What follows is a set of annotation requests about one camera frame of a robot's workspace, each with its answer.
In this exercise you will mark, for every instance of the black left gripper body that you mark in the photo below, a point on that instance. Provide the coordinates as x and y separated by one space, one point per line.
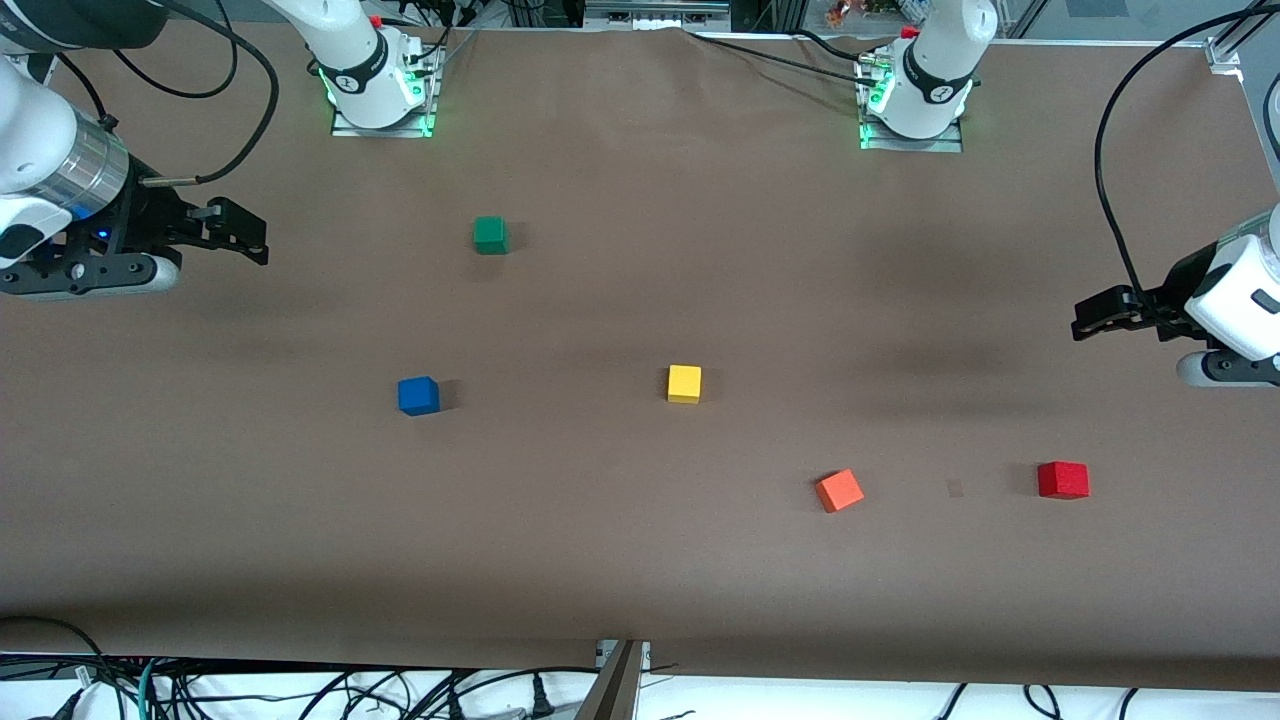
1183 283

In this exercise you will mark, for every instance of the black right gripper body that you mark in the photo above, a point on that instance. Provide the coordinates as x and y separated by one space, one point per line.
146 222

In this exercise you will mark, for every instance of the red wooden block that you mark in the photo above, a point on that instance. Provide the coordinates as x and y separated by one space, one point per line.
1063 480

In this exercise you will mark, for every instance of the blue wooden block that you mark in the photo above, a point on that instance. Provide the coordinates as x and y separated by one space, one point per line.
418 396

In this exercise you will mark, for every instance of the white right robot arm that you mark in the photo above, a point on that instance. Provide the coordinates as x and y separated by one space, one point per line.
350 70

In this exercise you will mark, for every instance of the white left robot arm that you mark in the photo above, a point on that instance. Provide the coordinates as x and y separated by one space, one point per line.
935 70

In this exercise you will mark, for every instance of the green wooden block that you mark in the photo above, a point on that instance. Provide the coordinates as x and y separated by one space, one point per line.
490 236

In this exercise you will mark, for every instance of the orange wooden block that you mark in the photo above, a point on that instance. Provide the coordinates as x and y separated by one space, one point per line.
840 491

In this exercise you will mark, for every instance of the small orange object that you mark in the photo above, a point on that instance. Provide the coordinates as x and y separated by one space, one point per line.
838 12

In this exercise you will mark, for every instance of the yellow wooden block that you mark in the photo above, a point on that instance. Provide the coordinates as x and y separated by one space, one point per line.
684 384

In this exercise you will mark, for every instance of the brown table cover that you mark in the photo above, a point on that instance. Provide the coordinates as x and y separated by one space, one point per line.
600 550

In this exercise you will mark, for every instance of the grey power strip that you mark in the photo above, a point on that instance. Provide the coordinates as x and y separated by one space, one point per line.
655 12

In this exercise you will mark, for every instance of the black power plug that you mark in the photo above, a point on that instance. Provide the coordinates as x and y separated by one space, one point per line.
541 700

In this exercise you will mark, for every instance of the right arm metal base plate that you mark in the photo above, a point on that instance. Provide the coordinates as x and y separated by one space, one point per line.
345 128

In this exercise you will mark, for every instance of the aluminium frame profile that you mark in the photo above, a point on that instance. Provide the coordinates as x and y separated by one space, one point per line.
1225 50

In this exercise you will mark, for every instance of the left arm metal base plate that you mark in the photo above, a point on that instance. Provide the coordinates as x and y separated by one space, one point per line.
880 143

